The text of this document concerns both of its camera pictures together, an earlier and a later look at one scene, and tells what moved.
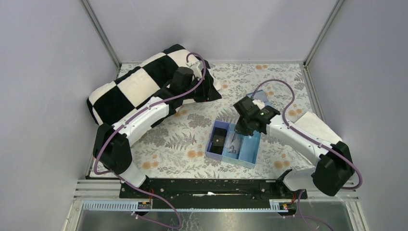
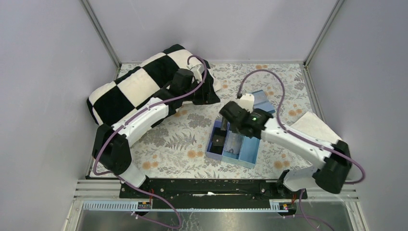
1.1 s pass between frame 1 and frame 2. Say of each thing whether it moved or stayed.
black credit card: stayed
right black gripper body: moved
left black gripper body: stayed
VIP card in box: stayed
